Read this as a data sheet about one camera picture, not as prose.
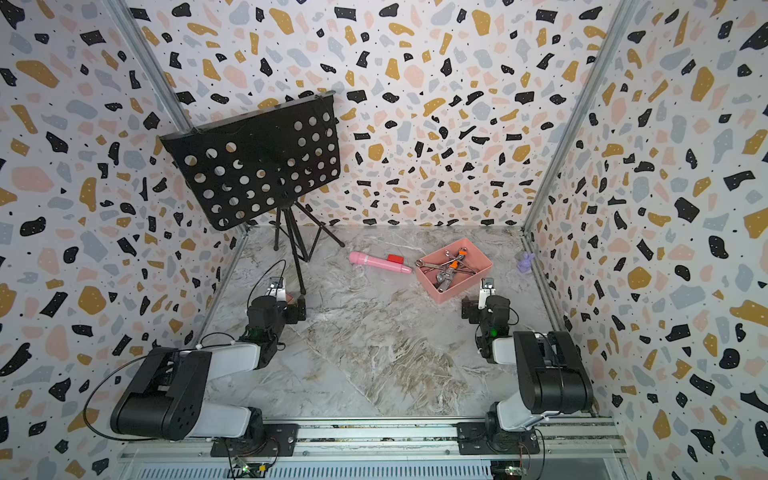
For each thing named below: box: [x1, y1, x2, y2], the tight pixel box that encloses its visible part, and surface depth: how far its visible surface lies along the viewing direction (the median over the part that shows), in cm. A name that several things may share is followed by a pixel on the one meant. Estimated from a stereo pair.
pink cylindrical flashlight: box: [349, 251, 413, 274], surface depth 111 cm
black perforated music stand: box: [160, 90, 345, 296], surface depth 78 cm
